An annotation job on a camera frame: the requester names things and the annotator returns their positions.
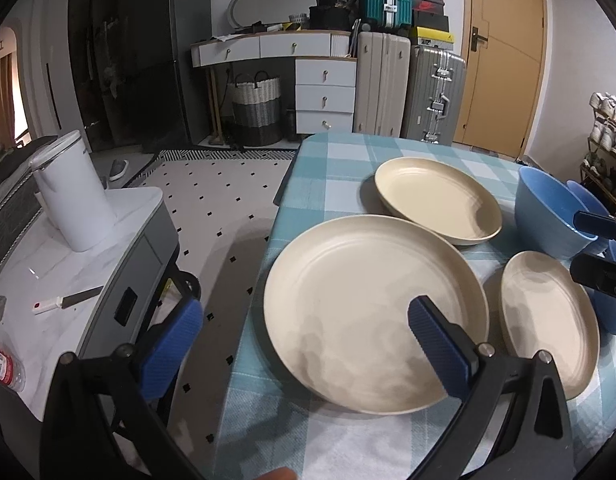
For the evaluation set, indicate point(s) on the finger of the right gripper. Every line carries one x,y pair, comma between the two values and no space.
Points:
594,272
595,224

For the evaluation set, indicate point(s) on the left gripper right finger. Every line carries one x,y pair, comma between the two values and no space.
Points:
447,347

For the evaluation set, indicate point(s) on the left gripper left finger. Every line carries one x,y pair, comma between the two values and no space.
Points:
165,346

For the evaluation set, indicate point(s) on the blue bowl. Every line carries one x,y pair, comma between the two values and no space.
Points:
604,305
544,214
596,207

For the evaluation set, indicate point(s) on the large cream plate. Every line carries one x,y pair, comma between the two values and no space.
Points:
336,310

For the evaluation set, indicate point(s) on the shoe rack with shoes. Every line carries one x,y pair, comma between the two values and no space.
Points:
598,168

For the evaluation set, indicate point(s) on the grey white side cabinet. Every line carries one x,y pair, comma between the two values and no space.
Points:
58,300

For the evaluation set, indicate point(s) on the plastic bottle red label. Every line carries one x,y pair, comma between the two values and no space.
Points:
11,372

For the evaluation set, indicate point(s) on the patterned floor rug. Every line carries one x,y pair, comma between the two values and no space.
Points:
223,208

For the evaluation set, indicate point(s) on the silver grey suitcase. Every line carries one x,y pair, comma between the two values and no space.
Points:
434,95

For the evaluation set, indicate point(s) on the white electric kettle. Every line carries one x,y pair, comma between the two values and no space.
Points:
72,193

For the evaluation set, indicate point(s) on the wooden door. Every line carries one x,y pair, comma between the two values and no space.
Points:
504,43

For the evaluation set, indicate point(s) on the stack of shoe boxes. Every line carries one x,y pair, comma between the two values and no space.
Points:
430,14

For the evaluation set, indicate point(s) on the woven laundry basket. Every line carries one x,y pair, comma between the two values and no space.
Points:
256,103

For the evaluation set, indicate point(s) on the beige suitcase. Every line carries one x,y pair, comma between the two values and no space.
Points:
383,62

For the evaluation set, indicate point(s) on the white drawer desk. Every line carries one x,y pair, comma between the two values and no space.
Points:
324,71

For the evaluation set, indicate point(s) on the black refrigerator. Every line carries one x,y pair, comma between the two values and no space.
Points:
132,69

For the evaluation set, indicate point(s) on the black bag on desk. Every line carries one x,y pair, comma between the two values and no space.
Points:
331,15

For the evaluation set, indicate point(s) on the oval mirror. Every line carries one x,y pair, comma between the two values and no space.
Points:
242,13

